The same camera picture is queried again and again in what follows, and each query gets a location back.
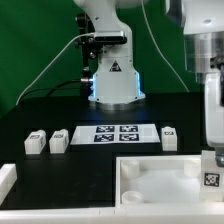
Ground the white obstacle wall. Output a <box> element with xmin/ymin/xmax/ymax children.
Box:
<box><xmin>0</xmin><ymin>208</ymin><xmax>224</xmax><ymax>224</ymax></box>
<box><xmin>0</xmin><ymin>164</ymin><xmax>17</xmax><ymax>205</ymax></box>

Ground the black cable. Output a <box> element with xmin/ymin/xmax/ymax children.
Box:
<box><xmin>23</xmin><ymin>79</ymin><xmax>83</xmax><ymax>99</ymax></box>

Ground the white obstacle wall front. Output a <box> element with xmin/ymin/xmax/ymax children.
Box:
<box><xmin>0</xmin><ymin>208</ymin><xmax>224</xmax><ymax>224</ymax></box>

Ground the white square tabletop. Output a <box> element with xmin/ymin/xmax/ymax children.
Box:
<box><xmin>115</xmin><ymin>154</ymin><xmax>224</xmax><ymax>210</ymax></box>

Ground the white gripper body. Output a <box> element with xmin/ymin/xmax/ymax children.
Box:
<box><xmin>205</xmin><ymin>72</ymin><xmax>224</xmax><ymax>148</ymax></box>

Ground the white cable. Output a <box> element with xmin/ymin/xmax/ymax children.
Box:
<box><xmin>15</xmin><ymin>32</ymin><xmax>96</xmax><ymax>106</ymax></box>
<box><xmin>139</xmin><ymin>0</ymin><xmax>190</xmax><ymax>93</ymax></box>

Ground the white marker sheet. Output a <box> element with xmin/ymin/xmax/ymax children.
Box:
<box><xmin>71</xmin><ymin>124</ymin><xmax>160</xmax><ymax>145</ymax></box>

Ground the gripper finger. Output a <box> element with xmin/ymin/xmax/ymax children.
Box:
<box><xmin>215</xmin><ymin>147</ymin><xmax>224</xmax><ymax>167</ymax></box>

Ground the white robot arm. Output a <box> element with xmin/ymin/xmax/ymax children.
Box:
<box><xmin>73</xmin><ymin>0</ymin><xmax>224</xmax><ymax>167</ymax></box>

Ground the white obstacle wall left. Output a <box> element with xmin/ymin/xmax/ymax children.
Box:
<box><xmin>0</xmin><ymin>164</ymin><xmax>17</xmax><ymax>205</ymax></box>

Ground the white cable right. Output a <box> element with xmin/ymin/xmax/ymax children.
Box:
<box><xmin>139</xmin><ymin>0</ymin><xmax>190</xmax><ymax>93</ymax></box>

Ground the black camera stand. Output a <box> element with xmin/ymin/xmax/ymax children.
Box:
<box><xmin>75</xmin><ymin>13</ymin><xmax>95</xmax><ymax>98</ymax></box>

